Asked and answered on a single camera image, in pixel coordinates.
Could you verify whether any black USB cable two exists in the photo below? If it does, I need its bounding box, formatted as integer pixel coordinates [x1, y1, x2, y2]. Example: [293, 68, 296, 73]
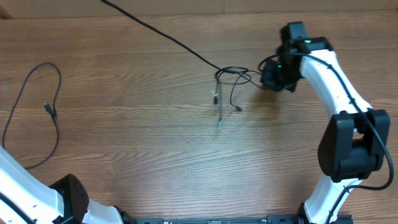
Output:
[99, 0, 249, 130]

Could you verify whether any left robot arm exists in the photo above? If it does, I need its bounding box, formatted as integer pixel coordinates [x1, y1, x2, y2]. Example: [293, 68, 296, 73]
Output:
[1, 149, 123, 224]

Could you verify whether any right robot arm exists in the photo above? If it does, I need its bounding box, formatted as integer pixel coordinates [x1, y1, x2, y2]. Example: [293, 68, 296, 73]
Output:
[258, 22, 394, 223]

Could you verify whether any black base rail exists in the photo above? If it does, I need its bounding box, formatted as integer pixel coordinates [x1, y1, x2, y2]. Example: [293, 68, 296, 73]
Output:
[118, 213, 354, 224]

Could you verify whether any black USB cable three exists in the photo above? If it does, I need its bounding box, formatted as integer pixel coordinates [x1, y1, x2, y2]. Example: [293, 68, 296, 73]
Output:
[213, 67, 265, 112]

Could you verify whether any black USB cable one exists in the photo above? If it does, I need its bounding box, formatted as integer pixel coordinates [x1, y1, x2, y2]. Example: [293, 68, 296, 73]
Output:
[1, 62, 62, 170]

